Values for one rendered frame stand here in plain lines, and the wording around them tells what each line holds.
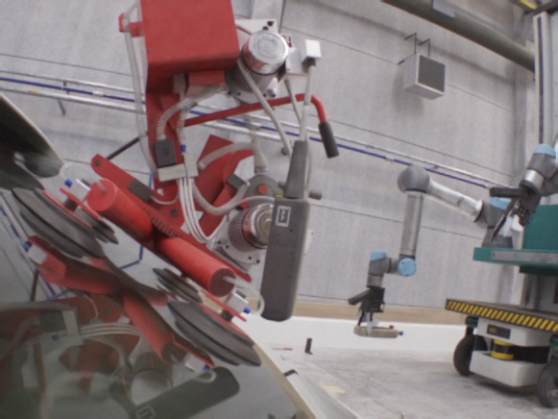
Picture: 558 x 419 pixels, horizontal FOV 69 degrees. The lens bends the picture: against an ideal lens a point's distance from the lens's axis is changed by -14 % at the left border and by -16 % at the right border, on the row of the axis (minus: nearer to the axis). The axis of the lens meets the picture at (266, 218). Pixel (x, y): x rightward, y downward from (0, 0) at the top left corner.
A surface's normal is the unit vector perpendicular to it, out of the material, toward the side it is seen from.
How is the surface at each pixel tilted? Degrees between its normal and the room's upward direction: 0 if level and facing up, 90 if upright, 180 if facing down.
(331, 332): 90
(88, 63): 90
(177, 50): 90
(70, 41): 90
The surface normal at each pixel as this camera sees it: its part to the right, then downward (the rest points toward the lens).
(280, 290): -0.32, -0.11
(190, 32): 0.27, -0.02
